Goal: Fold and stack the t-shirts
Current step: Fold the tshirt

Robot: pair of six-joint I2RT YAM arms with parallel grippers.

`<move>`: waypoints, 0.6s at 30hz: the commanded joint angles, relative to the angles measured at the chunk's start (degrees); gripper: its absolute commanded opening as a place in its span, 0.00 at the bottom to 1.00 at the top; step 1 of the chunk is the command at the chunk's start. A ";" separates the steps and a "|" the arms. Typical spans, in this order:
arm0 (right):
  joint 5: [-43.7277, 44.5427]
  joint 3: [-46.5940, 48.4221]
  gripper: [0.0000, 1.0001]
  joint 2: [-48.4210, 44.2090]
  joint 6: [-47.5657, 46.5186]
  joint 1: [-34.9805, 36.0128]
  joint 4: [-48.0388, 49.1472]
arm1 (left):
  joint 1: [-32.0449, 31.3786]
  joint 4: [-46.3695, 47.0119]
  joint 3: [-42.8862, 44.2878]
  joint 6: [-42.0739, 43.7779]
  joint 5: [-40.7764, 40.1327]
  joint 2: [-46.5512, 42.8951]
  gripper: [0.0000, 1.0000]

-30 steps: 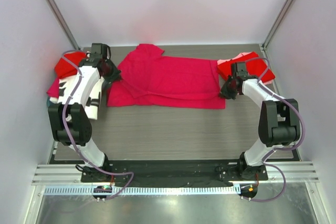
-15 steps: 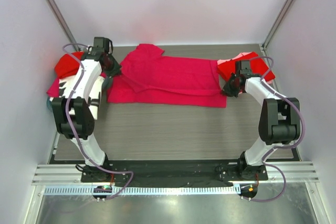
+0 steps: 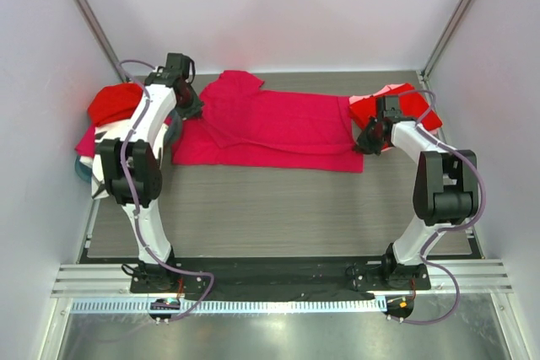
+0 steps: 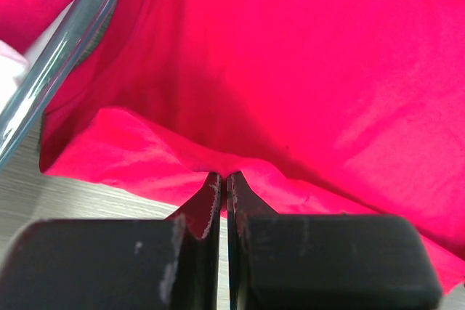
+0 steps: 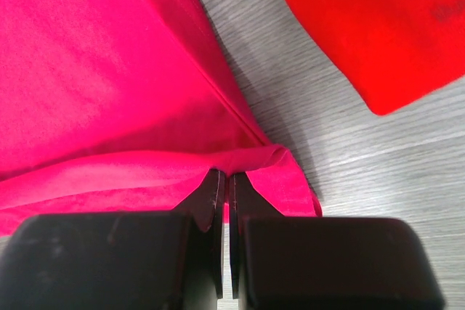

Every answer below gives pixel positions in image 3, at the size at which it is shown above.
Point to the aluminium front rail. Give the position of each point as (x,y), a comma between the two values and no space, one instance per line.
(472,276)

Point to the white black printed t shirt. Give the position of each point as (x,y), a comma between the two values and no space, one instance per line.
(98,190)

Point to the folded red t shirt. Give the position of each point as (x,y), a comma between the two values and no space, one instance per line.
(412,104)

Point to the teal laundry basket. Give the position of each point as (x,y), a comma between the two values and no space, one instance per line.
(83,166)

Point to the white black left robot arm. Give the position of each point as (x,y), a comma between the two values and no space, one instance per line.
(127,166)

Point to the slotted white cable duct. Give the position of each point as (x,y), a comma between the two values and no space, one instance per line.
(146,305)

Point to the aluminium frame post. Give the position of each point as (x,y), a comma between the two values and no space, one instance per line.
(457,16)
(100,36)

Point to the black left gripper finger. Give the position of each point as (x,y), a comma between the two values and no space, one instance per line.
(193,100)
(184,113)

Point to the left aluminium frame post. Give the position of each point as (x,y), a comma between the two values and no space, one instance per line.
(100,36)

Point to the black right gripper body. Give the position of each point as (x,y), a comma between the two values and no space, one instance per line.
(364,143)

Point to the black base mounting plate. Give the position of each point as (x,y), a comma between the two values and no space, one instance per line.
(281,279)

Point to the right aluminium frame post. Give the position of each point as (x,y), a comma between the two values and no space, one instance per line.
(457,16)

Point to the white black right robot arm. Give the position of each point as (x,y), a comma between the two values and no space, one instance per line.
(447,193)

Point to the magenta pink t shirt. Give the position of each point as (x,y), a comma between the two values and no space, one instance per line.
(244,124)

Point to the red t shirt in basket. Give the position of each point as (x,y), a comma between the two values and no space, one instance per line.
(114,103)

